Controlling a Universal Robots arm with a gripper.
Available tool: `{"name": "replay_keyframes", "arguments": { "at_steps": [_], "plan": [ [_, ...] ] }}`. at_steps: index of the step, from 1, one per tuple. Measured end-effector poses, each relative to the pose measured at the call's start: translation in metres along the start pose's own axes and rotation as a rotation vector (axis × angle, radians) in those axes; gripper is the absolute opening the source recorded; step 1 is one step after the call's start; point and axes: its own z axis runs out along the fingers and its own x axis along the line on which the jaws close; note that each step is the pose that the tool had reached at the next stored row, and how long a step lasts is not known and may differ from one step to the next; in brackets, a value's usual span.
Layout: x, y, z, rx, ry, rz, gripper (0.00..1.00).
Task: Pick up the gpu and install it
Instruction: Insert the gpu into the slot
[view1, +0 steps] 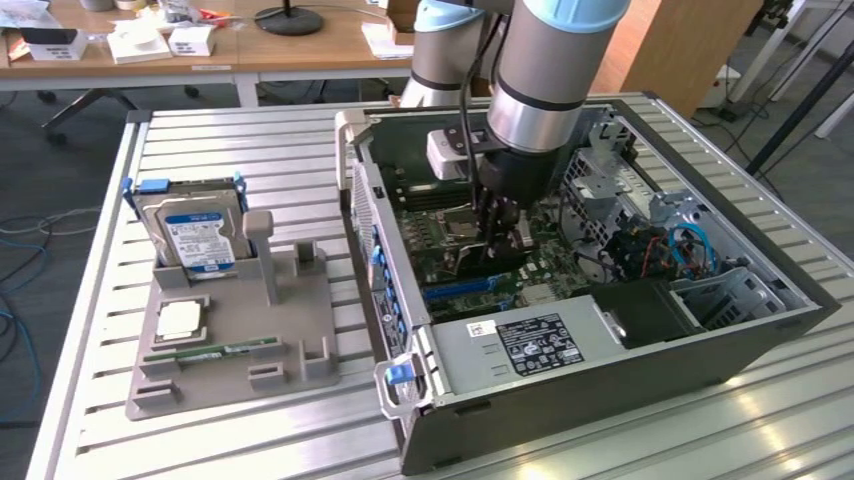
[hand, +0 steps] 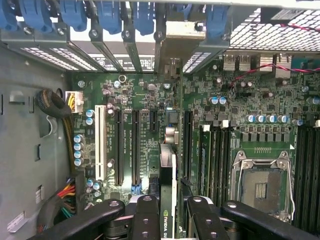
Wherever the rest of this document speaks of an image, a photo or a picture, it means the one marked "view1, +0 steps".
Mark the black graphics card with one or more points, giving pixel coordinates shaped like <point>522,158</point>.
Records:
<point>461,267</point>

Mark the white device with red button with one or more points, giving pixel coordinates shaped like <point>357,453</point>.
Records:
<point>717,85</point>

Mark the wooden cabinet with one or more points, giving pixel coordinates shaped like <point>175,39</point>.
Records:
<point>668,50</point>

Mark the black tripod pole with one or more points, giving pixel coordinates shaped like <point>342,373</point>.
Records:
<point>801,110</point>

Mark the blue case latch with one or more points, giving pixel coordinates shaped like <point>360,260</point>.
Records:
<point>400,375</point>

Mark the black power supply label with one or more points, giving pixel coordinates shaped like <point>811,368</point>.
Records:
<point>541,345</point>

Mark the open dark grey PC case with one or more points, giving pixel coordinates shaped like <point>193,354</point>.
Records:
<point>601,410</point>

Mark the blue disk caddy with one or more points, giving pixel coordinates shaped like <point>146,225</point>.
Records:
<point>154,186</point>

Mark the white box with tape roll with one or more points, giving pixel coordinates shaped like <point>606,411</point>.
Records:
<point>134,52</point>

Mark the white paper stack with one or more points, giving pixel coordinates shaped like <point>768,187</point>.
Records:
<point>388,45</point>

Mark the hard disk with blue label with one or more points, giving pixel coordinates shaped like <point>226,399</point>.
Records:
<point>194,235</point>

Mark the blue expansion slot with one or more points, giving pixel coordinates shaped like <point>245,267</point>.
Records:
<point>461,291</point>

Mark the grey power supply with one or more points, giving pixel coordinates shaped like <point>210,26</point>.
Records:
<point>468,360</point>

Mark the green motherboard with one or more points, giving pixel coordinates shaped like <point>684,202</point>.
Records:
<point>554,260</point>

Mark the black chair base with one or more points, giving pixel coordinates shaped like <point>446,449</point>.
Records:
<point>87,102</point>

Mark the silver chipset heat sink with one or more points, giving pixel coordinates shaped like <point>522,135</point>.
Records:
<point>541,294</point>

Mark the grey parts rack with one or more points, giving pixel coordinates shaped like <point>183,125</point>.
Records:
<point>268,360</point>

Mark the silver CPU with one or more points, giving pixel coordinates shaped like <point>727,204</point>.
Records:
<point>181,320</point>

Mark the green RAM stick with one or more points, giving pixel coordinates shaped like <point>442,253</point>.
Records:
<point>214,351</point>

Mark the brown cardboard box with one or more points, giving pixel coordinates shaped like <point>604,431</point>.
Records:
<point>401,15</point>

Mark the silver disk bay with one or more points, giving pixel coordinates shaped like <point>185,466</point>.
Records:
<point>728,300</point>

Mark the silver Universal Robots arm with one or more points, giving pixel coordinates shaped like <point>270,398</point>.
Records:
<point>548,75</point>

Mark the CPU socket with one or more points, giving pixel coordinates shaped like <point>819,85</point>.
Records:
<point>457,225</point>

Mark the wooden desk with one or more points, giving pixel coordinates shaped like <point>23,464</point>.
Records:
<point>81,67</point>

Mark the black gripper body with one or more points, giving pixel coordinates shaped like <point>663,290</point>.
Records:
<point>514,175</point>

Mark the white box with black top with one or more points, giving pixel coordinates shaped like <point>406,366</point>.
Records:
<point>57,50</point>

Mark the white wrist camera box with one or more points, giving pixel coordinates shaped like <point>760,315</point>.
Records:
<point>448,155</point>

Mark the black round lamp base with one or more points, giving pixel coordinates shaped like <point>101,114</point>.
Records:
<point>288,22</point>

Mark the perforated metal drive cage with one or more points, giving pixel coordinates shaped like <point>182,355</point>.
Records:
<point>601,185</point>

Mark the white table leg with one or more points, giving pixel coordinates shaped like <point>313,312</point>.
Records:
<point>768,50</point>

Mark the small white box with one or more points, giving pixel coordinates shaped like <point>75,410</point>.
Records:
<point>190,45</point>

